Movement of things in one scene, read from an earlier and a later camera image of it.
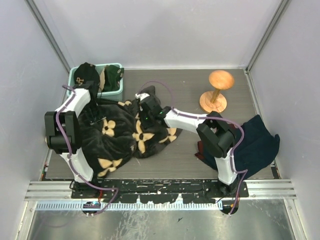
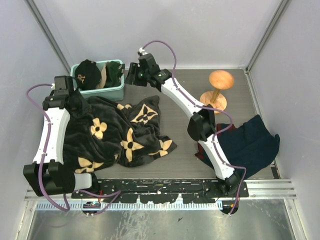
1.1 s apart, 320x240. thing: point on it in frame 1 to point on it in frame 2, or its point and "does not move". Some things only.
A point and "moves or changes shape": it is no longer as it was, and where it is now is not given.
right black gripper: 146,126 to 134,69
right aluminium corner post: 279,12 does not move
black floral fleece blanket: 105,147 moves or changes shape
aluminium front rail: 256,190 does not move
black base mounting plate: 148,191 does not move
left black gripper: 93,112 to 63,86
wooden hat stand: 213,101 does not move
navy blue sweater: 254,147 does not move
